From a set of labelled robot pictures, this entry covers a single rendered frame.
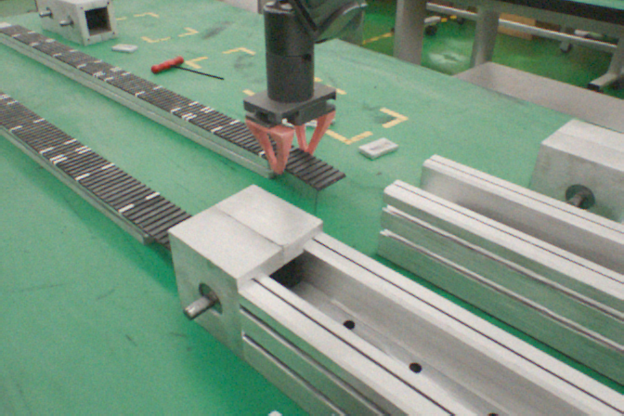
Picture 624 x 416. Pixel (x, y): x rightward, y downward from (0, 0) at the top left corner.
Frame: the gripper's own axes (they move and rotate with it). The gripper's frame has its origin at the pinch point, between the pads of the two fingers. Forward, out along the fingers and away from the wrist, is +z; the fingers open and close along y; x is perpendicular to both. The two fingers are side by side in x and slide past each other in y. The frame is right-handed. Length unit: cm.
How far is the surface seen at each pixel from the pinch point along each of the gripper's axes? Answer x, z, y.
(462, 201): -22.8, -2.7, 2.5
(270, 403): -22.5, 3.1, -25.0
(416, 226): -21.8, -3.0, -4.8
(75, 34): 79, 0, 8
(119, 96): 40.4, 1.6, -2.5
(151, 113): 29.6, 1.7, -2.7
